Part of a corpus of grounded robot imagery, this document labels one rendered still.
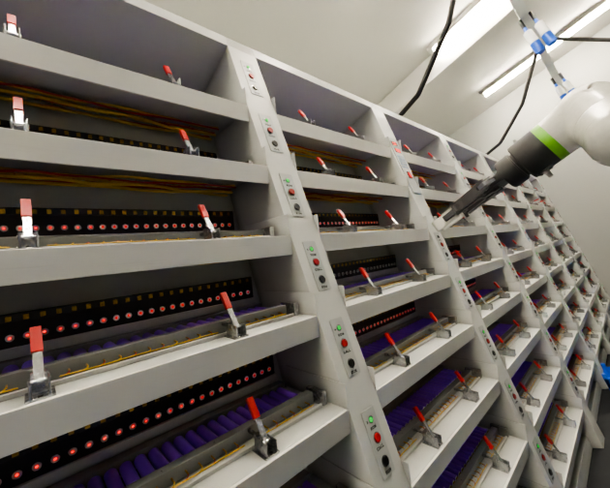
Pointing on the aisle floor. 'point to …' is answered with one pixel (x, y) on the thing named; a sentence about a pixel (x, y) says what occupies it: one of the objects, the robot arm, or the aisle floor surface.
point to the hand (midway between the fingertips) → (447, 220)
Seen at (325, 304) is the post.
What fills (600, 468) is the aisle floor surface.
